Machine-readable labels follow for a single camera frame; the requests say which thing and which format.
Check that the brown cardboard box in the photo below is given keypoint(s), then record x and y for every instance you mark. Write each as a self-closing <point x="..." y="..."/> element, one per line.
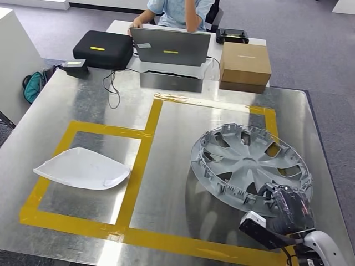
<point x="244" y="66"/>

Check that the grey plastic wheel cover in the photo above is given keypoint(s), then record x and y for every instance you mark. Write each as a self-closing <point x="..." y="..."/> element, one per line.
<point x="244" y="161"/>

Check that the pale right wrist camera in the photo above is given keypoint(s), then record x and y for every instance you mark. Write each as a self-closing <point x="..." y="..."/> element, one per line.
<point x="254" y="218"/>

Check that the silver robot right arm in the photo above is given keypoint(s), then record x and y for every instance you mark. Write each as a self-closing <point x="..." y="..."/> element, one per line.
<point x="324" y="249"/>

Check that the grey laptop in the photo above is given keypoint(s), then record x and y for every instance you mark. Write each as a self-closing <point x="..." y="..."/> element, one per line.
<point x="171" y="44"/>

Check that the white plastic mirror cover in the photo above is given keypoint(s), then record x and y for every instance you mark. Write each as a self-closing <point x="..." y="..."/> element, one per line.
<point x="83" y="169"/>

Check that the white office desk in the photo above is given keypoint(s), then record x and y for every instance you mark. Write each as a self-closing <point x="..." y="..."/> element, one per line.
<point x="177" y="69"/>

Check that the white furniture panel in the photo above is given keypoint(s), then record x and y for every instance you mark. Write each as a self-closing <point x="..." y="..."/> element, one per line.
<point x="33" y="3"/>
<point x="344" y="5"/>

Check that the small yellow tape rectangle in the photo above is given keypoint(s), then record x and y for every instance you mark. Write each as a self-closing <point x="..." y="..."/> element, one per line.
<point x="69" y="224"/>

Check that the black handheld controller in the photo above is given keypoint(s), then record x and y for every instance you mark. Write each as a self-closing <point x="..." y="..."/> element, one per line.
<point x="231" y="36"/>

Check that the black zip case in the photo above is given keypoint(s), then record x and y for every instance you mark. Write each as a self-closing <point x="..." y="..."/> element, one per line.
<point x="105" y="55"/>

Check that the black power brick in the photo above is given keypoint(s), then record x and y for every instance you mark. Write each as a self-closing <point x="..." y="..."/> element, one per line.
<point x="73" y="66"/>

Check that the black office chair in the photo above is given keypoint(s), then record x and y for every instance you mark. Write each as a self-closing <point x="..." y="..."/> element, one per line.
<point x="214" y="18"/>

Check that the person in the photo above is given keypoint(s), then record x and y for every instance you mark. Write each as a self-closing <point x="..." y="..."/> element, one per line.
<point x="177" y="11"/>

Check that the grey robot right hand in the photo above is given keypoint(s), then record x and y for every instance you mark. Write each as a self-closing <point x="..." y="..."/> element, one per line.
<point x="294" y="213"/>

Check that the white table with metal legs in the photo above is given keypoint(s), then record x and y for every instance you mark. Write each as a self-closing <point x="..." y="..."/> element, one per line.
<point x="16" y="55"/>

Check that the teal and black backpack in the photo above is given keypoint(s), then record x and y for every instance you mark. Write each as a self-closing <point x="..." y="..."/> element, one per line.
<point x="33" y="88"/>

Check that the large yellow tape rectangle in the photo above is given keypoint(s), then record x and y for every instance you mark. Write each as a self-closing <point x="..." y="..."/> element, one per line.
<point x="155" y="113"/>

